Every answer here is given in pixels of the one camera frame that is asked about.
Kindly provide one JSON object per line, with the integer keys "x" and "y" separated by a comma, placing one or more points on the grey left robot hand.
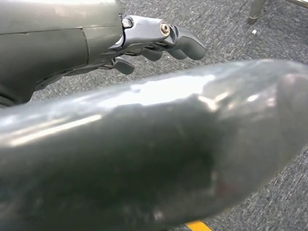
{"x": 144, "y": 153}

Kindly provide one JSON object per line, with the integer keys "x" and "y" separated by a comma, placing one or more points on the steel workbench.
{"x": 256, "y": 9}

